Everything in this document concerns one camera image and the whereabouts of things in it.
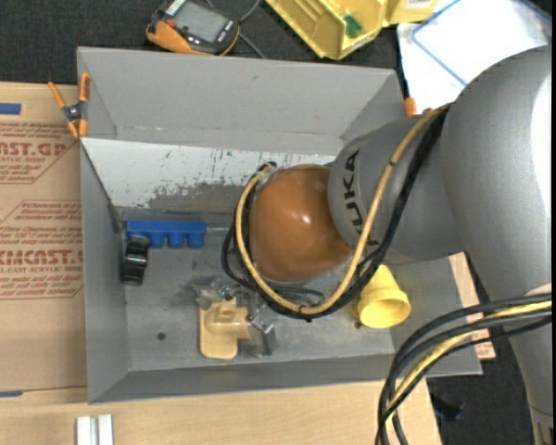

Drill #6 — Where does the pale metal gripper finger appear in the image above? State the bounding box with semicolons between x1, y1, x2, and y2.
246;315;279;359
195;279;240;308

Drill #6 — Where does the beige plastic pipe fitting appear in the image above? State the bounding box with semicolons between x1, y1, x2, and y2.
198;298;252;361

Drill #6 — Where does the blue block with round pegs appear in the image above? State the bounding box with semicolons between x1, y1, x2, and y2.
125;220;209;249

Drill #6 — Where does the black clip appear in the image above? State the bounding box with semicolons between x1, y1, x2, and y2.
119;235;150;286

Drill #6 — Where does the yellow plastic cup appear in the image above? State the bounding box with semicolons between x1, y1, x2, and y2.
354;263;412;329

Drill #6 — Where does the brown cardboard board red print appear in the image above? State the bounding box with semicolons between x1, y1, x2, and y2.
0;80;497;396

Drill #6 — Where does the grey metal bin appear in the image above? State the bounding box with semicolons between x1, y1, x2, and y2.
76;46;486;405

